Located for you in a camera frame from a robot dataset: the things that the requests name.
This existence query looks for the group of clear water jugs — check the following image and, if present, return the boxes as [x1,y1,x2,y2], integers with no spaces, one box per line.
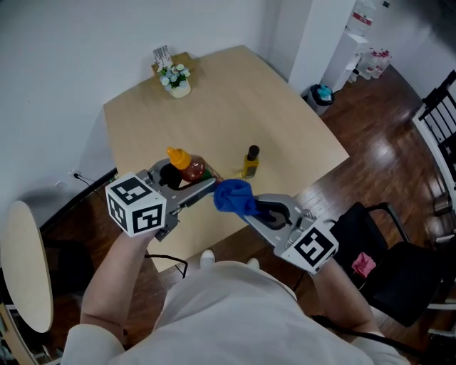
[356,47,393,80]

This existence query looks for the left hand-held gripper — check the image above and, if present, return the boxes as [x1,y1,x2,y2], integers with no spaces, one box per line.
[105,158,218,243]

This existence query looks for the black metal rack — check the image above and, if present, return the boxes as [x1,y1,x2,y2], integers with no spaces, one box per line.
[418,70,456,179]

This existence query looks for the black trash bin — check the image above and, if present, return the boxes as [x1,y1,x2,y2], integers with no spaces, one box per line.
[306,83,335,115]

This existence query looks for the blue wiping cloth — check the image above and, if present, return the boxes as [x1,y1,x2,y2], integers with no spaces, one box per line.
[213,179,261,217]

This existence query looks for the pink cloth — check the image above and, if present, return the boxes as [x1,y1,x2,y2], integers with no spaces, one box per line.
[351,252,377,277]

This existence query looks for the person's left forearm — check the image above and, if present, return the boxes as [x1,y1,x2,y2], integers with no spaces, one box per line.
[80,231,156,334]

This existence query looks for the white printed card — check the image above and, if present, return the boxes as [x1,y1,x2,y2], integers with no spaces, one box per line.
[152,44,170,67]

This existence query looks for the person's right forearm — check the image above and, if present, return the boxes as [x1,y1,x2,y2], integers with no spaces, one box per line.
[311,259,380,338]

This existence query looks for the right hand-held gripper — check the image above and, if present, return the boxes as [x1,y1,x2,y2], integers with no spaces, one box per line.
[244,194,339,275]

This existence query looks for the dark metal cup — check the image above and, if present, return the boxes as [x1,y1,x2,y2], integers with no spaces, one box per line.
[432,197,453,217]

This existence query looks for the white metal rack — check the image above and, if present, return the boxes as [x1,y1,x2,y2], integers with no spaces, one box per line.
[412,106,456,215]

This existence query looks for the black armchair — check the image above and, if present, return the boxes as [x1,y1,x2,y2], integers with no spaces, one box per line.
[331,202,456,328]

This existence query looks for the person's white shirt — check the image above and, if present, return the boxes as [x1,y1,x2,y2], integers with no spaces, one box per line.
[63,259,410,365]

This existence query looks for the small yellow oil bottle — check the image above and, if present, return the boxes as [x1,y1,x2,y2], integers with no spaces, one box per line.
[241,145,260,179]

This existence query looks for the wooden box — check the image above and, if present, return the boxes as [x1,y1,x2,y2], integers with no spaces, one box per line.
[151,52,200,78]

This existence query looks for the round wooden table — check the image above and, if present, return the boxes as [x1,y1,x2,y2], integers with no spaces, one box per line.
[0,200,54,334]

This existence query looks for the orange-capped sauce bottle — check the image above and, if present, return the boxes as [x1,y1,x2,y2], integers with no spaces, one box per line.
[166,146,224,183]

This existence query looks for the white water dispenser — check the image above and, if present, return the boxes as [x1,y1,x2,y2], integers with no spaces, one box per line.
[322,30,370,93]

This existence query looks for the potted flowers in cream pot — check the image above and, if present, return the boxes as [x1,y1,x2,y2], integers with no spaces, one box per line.
[158,63,192,99]

